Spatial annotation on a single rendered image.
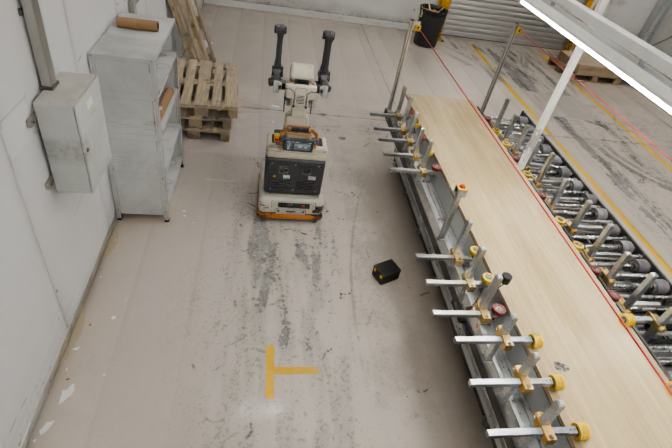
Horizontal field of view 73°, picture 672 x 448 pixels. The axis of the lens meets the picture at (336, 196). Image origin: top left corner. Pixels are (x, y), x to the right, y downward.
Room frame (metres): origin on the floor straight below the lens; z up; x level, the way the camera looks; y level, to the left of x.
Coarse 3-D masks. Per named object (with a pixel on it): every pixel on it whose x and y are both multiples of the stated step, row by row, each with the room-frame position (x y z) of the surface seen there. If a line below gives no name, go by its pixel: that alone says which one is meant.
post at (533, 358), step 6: (534, 354) 1.44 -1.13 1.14; (528, 360) 1.44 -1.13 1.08; (534, 360) 1.43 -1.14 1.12; (522, 366) 1.45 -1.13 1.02; (528, 366) 1.43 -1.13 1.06; (522, 372) 1.43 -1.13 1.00; (528, 372) 1.43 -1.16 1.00; (504, 390) 1.45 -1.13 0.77; (510, 390) 1.43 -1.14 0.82; (504, 396) 1.43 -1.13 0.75; (510, 396) 1.43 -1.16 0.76
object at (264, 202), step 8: (264, 168) 3.69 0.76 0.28; (264, 192) 3.31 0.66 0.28; (272, 192) 3.34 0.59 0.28; (320, 192) 3.49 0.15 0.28; (264, 200) 3.23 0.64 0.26; (288, 200) 3.28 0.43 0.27; (296, 200) 3.30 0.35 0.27; (304, 200) 3.33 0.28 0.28; (312, 200) 3.35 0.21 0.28; (320, 200) 3.37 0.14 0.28; (264, 208) 3.22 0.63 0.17; (272, 208) 3.23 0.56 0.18; (280, 208) 3.25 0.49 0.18; (320, 208) 3.33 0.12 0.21; (264, 216) 3.21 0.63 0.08; (272, 216) 3.23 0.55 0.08; (280, 216) 3.25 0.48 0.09; (288, 216) 3.26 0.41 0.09; (296, 216) 3.28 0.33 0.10; (304, 216) 3.30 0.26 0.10; (312, 216) 3.32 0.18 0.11; (320, 216) 3.34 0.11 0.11
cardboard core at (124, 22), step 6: (120, 18) 3.40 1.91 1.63; (126, 18) 3.42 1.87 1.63; (132, 18) 3.44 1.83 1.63; (120, 24) 3.38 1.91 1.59; (126, 24) 3.39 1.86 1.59; (132, 24) 3.40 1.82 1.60; (138, 24) 3.41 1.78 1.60; (144, 24) 3.43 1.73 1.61; (150, 24) 3.44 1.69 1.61; (156, 24) 3.45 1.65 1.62; (150, 30) 3.44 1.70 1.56; (156, 30) 3.45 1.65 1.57
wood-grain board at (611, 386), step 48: (432, 96) 4.81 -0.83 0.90; (480, 144) 3.94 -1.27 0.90; (480, 192) 3.13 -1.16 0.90; (528, 192) 3.27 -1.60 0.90; (480, 240) 2.52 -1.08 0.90; (528, 240) 2.63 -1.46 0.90; (528, 288) 2.14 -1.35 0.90; (576, 288) 2.23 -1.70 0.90; (576, 336) 1.82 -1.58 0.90; (624, 336) 1.90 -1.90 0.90; (576, 384) 1.49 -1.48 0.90; (624, 384) 1.55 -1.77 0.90; (624, 432) 1.27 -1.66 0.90
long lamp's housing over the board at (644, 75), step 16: (528, 0) 3.31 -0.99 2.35; (544, 0) 3.24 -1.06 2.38; (560, 16) 2.94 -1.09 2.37; (576, 32) 2.72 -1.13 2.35; (592, 32) 2.67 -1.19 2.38; (592, 48) 2.53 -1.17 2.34; (608, 48) 2.45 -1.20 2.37; (624, 64) 2.29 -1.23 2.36; (640, 80) 2.14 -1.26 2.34; (656, 80) 2.08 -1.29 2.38; (656, 96) 2.01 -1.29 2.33
